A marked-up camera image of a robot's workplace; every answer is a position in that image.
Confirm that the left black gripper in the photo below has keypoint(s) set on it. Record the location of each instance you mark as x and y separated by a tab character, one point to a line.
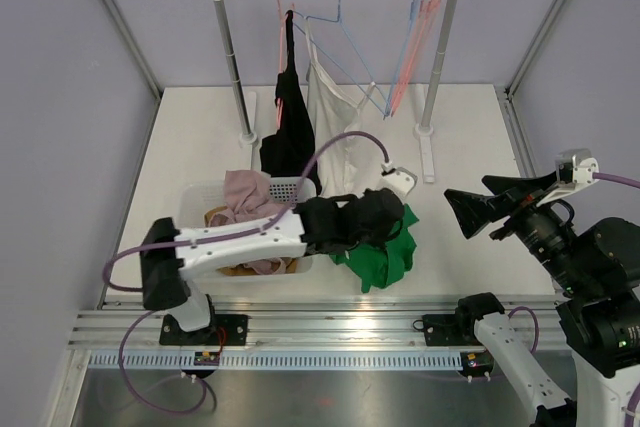
380	238

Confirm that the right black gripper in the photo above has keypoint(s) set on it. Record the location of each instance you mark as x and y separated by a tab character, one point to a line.
476	211

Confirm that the green tank top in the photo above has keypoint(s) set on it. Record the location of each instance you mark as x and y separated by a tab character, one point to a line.
380	267

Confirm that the mauve tank top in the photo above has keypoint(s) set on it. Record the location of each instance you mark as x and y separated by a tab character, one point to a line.
247	196

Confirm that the brown tank top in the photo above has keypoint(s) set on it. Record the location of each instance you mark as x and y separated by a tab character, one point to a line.
275	266

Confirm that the blue hanger with mauve top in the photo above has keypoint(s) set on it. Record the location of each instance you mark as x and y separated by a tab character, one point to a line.
410	24

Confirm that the pink hanger with brown top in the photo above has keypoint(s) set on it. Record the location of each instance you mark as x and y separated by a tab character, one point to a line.
417	32

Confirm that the pink hanger with green top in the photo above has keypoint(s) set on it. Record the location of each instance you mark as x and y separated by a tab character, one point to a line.
425	12

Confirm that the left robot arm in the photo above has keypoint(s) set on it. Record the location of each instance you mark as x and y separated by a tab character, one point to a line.
171	259

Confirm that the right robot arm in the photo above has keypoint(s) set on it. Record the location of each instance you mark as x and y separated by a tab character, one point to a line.
597	271

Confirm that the white tank top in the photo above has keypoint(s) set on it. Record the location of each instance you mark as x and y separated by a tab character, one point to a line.
332	112

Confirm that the blue hanger with white top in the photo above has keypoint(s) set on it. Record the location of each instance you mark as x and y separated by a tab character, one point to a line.
375	96

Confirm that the black tank top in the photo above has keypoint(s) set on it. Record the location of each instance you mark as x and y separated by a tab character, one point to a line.
287	152

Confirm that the pink hanger with black top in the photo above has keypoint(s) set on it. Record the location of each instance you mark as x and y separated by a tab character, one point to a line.
281	37

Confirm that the white plastic laundry basket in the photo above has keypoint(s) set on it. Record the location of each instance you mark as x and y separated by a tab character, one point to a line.
199	199

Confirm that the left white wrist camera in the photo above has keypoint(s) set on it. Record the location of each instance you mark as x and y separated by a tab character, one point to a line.
399	180

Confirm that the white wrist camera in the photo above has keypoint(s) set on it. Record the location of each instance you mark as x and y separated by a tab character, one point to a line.
575	171
399	180

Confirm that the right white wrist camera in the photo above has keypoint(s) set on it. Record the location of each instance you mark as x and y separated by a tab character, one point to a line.
575	171

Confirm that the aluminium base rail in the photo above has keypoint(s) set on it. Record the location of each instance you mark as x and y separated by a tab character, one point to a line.
356	323

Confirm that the white slotted cable duct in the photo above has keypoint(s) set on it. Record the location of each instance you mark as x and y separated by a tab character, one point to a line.
273	361

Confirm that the right aluminium frame post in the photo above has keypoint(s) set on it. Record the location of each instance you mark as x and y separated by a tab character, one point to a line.
535	47

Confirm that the aluminium frame post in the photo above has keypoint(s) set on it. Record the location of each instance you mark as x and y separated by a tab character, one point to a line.
535	47
127	38

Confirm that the left aluminium frame post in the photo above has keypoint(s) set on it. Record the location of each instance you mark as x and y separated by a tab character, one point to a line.
127	38

